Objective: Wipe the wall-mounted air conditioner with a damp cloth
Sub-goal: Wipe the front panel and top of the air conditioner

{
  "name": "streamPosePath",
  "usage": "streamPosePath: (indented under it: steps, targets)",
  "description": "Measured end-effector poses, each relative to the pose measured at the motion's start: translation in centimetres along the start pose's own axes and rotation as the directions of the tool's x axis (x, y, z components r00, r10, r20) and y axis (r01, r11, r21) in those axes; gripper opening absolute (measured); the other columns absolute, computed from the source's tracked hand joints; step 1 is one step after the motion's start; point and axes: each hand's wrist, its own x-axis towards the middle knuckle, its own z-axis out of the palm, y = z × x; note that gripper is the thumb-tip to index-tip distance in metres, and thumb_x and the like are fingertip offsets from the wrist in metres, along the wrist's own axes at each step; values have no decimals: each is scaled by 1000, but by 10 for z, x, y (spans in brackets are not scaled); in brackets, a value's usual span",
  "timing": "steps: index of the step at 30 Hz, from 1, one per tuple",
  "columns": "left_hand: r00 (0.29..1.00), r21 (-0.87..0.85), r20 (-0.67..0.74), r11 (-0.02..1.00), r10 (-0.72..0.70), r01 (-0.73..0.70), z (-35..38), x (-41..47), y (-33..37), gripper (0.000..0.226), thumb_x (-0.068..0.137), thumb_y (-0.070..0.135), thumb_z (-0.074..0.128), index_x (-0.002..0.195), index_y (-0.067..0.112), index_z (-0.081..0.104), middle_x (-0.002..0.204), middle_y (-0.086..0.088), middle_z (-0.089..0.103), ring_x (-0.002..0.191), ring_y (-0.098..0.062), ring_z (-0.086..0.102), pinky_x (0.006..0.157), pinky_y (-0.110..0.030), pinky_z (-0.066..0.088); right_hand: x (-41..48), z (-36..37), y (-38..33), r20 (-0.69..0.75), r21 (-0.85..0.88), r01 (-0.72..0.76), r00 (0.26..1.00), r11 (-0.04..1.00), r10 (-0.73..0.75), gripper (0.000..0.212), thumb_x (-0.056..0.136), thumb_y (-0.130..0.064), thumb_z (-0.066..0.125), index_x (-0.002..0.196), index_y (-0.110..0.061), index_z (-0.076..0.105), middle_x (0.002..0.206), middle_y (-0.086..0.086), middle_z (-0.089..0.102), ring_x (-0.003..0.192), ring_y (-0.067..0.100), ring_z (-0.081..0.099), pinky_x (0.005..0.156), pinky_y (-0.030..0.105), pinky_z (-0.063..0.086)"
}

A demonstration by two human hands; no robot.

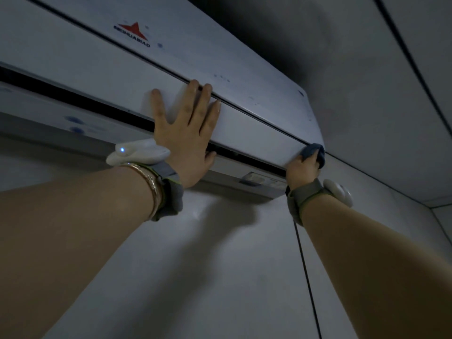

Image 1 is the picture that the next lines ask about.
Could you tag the white air conditioner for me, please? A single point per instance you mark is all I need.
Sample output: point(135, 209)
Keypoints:
point(106, 67)

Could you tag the person's left hand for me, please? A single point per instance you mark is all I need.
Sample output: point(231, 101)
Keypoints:
point(185, 141)

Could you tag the dark blue cleaning cloth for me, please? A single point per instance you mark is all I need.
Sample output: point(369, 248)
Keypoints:
point(316, 151)

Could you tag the person's right hand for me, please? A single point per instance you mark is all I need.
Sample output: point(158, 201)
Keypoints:
point(300, 172)

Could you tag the person's right forearm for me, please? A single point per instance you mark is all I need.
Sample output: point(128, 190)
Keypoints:
point(385, 278)

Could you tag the person's left forearm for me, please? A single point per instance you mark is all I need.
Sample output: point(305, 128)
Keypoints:
point(70, 243)

